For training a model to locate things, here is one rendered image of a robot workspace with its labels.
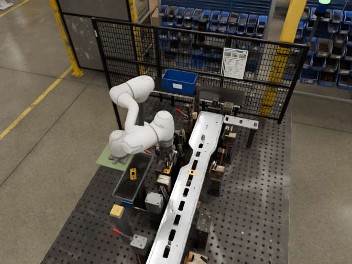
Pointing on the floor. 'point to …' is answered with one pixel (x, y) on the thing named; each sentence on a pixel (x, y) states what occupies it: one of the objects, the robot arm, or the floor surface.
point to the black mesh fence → (196, 61)
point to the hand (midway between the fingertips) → (167, 164)
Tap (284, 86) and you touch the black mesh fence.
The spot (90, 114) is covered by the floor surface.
